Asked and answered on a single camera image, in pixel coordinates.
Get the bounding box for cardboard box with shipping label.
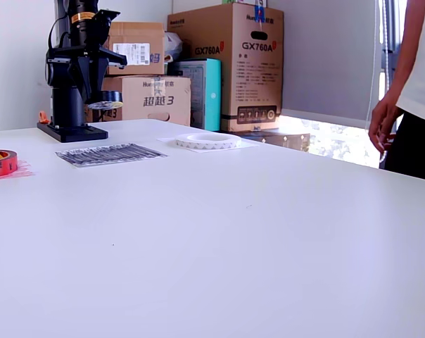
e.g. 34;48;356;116
105;21;166;76

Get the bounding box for black scribbled paper sheet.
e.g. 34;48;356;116
54;142;168;169

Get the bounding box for wrist camera board on bracket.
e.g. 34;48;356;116
91;9;121;46

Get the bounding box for black camera cable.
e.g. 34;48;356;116
43;13;71;82

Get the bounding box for black tape roll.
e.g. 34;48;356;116
84;90;124;111

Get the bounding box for white tape roll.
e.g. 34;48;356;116
175;132;242;151

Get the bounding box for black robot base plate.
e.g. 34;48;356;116
36;121;109;144

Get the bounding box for person right hand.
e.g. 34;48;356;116
368;98;404;154

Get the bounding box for blank white paper sheet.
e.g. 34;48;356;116
157;135;260;154

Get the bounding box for Huntkey cardboard box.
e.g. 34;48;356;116
84;75;192;127

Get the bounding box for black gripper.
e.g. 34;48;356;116
45;44;128;104

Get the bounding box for teal box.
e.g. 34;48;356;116
172;58;222;132

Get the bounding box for person white shirt black shorts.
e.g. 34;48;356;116
383;0;425;183

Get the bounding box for thin white pull cord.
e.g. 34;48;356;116
364;0;379;132

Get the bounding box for grey roller blind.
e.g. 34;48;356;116
281;0;381;130

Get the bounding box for white plastic bag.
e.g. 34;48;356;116
164;30;184;63

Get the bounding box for red scribbled paper sheet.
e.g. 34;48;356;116
0;158;36;182

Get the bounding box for large GX760A cardboard box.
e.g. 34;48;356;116
167;1;285;133

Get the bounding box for red tape roll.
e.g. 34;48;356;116
0;149;19;178

